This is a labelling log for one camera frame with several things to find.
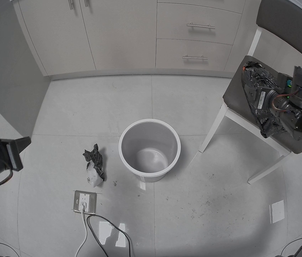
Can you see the white chair dark grey seat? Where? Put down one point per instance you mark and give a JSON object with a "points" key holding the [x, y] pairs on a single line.
{"points": [[236, 99]]}

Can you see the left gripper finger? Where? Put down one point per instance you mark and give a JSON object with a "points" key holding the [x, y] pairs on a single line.
{"points": [[19, 144]]}

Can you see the black plastic bag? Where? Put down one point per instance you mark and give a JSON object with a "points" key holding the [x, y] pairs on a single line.
{"points": [[258, 75]]}

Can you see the white cabinet with drawers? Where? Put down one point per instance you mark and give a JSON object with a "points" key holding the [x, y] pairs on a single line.
{"points": [[118, 31]]}

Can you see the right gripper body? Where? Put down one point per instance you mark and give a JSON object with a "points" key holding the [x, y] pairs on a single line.
{"points": [[263, 98]]}

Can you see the white trash bin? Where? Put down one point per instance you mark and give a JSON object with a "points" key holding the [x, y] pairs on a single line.
{"points": [[151, 138]]}

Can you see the crumpled black plastic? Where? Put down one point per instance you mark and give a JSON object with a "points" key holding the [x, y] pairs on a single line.
{"points": [[96, 161]]}

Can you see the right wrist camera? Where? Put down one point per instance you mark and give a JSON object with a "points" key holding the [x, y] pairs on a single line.
{"points": [[283, 80]]}

